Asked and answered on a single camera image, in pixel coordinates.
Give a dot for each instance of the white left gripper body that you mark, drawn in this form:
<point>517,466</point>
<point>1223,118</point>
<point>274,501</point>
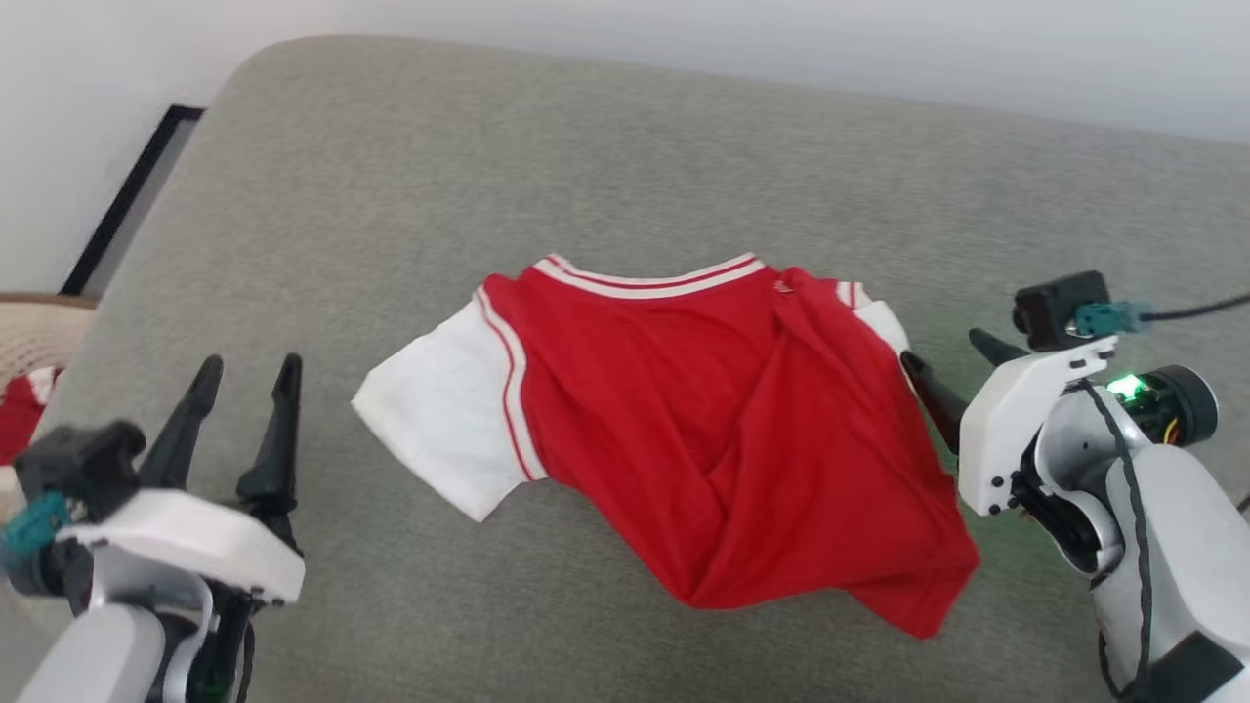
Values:
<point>195,537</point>

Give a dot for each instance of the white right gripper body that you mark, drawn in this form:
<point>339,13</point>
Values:
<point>1006,420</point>

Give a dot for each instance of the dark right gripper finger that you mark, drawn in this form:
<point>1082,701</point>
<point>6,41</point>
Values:
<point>996,350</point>
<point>937,400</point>

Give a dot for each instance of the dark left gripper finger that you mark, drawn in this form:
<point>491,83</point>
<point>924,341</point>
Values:
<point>181,439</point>
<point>278,459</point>

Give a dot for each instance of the red shirt with white sleeves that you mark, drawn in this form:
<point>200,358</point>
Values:
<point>732,420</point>

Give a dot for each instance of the red white garment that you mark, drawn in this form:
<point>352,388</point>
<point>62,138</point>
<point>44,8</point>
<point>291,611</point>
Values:
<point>20,415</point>

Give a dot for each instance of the beige wicker basket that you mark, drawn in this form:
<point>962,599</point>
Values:
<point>39,332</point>

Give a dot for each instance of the black skirting strip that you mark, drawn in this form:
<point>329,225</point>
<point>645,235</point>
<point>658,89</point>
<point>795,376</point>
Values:
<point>127,205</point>

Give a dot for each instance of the grey fabric sofa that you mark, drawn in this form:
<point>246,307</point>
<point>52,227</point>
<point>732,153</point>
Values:
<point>625,176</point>

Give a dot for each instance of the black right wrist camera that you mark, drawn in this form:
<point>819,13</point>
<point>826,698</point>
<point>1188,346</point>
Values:
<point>1055,308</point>

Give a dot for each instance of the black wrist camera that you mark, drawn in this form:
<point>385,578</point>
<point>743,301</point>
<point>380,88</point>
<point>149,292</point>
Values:
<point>1055,308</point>
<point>83,464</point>

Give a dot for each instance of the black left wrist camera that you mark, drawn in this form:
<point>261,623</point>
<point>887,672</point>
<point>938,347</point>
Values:
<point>83,464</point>

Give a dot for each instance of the teal right camera connector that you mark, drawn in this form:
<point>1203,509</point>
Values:
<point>1113,317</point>

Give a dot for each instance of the teal camera connector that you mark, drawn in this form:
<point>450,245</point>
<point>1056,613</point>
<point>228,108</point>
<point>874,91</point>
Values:
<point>1113,317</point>
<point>34,522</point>

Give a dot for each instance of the teal left camera connector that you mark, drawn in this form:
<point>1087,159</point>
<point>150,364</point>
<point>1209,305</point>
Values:
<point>34,522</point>

